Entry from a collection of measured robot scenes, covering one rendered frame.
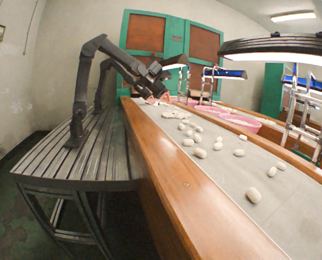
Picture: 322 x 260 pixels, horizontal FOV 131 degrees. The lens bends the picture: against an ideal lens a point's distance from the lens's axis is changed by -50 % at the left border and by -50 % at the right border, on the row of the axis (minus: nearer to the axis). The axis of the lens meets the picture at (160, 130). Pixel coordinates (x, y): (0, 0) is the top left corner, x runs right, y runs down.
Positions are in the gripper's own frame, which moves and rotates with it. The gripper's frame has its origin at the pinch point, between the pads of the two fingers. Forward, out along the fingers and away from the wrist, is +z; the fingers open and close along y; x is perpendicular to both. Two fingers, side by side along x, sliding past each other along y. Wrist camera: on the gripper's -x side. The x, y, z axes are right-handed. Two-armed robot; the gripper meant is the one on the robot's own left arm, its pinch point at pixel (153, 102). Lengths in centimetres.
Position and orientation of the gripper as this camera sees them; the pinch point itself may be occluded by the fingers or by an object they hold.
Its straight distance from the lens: 114.0
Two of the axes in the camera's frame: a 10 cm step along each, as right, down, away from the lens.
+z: 6.7, 5.9, 4.4
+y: -3.1, -3.2, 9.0
